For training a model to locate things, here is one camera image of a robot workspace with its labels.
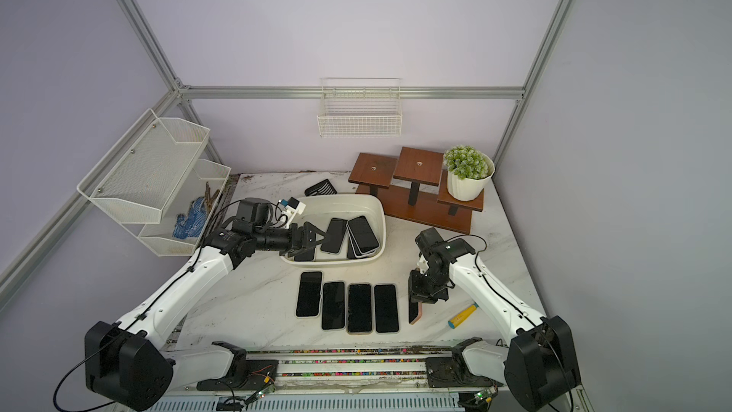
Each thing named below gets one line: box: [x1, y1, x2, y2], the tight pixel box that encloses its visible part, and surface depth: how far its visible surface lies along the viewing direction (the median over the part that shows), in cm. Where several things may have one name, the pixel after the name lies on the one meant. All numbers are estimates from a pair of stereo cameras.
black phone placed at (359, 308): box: [346, 282, 374, 335], surface depth 86 cm
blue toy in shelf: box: [172, 196, 207, 240], surface depth 89 cm
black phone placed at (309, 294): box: [295, 271, 323, 317], surface depth 90 cm
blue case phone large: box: [345, 214, 381, 259], surface depth 100 cm
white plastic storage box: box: [279, 193, 387, 267], surface depth 100 cm
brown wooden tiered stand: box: [347, 146, 485, 235], surface depth 101 cm
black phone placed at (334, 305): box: [321, 281, 346, 330], surface depth 86 cm
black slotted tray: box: [304, 178, 338, 197], surface depth 117 cm
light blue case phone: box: [374, 284, 400, 333], surface depth 87 cm
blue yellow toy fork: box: [447, 302, 480, 330], surface depth 85 cm
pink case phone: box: [407, 301, 424, 326], surface depth 75 cm
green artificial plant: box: [444, 144, 489, 181], surface depth 83 cm
